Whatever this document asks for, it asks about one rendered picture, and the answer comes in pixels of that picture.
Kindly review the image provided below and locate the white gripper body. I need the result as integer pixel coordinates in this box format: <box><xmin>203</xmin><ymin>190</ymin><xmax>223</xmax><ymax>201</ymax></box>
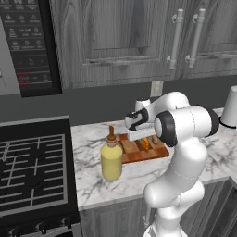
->
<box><xmin>127</xmin><ymin>127</ymin><xmax>156</xmax><ymax>143</ymax></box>

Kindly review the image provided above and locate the orange cheese wedge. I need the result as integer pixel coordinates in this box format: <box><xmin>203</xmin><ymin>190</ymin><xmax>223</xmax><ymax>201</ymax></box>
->
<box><xmin>139</xmin><ymin>137</ymin><xmax>152</xmax><ymax>152</ymax></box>

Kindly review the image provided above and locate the brown wooden cutting board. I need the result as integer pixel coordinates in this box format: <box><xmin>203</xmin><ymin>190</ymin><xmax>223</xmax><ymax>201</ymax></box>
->
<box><xmin>115</xmin><ymin>131</ymin><xmax>171</xmax><ymax>165</ymax></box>

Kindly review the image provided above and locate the yellow condiment bottle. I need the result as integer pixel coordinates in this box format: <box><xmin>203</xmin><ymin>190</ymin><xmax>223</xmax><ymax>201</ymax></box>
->
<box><xmin>100</xmin><ymin>125</ymin><xmax>124</xmax><ymax>181</ymax></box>

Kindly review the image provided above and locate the black microwave oven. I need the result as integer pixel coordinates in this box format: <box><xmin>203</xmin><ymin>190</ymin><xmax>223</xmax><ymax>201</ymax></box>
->
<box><xmin>0</xmin><ymin>0</ymin><xmax>63</xmax><ymax>98</ymax></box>

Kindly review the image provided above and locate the grey microwave door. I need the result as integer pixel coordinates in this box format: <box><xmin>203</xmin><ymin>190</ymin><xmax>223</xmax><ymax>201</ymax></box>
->
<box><xmin>0</xmin><ymin>17</ymin><xmax>21</xmax><ymax>97</ymax></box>

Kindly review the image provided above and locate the white appliance with black base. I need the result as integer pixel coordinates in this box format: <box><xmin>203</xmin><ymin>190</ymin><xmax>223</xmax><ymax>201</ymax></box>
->
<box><xmin>218</xmin><ymin>85</ymin><xmax>237</xmax><ymax>130</ymax></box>

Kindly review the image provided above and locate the dark grey lower cupboard door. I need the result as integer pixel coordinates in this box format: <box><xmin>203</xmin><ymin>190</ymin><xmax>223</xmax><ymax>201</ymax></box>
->
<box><xmin>181</xmin><ymin>180</ymin><xmax>237</xmax><ymax>237</ymax></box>

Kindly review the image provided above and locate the wide grey wood cupboard door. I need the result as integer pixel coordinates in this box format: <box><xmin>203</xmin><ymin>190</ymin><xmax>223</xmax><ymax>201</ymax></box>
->
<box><xmin>49</xmin><ymin>0</ymin><xmax>182</xmax><ymax>91</ymax></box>

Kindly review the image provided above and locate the black gas hob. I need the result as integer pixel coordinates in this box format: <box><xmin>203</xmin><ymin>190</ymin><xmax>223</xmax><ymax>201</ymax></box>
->
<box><xmin>0</xmin><ymin>115</ymin><xmax>81</xmax><ymax>237</ymax></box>

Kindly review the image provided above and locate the black hob knob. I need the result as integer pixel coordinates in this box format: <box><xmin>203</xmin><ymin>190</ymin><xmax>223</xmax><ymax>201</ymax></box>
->
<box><xmin>36</xmin><ymin>222</ymin><xmax>49</xmax><ymax>235</ymax></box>
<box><xmin>60</xmin><ymin>217</ymin><xmax>74</xmax><ymax>230</ymax></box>

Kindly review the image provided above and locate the narrow grey wood cupboard door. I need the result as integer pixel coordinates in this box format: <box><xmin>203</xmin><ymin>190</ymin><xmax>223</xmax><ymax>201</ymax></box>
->
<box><xmin>175</xmin><ymin>0</ymin><xmax>237</xmax><ymax>81</ymax></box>

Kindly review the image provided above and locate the white wall socket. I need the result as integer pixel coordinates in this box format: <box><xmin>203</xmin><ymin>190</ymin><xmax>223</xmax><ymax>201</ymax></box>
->
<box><xmin>150</xmin><ymin>81</ymin><xmax>164</xmax><ymax>97</ymax></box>

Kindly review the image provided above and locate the white lower cupboard handle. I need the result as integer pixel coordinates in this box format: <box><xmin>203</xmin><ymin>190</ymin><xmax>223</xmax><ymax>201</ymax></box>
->
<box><xmin>142</xmin><ymin>206</ymin><xmax>153</xmax><ymax>230</ymax></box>

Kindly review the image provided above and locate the white cupboard handle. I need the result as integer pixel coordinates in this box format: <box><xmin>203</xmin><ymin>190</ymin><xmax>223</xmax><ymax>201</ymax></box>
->
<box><xmin>142</xmin><ymin>206</ymin><xmax>153</xmax><ymax>230</ymax></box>
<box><xmin>167</xmin><ymin>8</ymin><xmax>185</xmax><ymax>71</ymax></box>
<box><xmin>184</xmin><ymin>7</ymin><xmax>206</xmax><ymax>69</ymax></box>

